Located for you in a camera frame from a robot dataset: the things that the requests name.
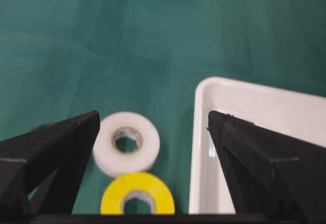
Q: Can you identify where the white tape roll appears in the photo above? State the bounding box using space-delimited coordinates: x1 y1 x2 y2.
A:
93 111 160 178

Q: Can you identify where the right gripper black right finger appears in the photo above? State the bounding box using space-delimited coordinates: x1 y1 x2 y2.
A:
207 111 325 223

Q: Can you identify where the white plastic tray case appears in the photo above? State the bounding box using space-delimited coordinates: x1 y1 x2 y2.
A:
188 77 325 214

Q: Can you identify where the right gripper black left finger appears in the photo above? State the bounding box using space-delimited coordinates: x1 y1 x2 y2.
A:
1 110 100 223

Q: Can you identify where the yellow tape roll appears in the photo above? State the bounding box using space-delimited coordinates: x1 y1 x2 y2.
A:
100 172 175 215

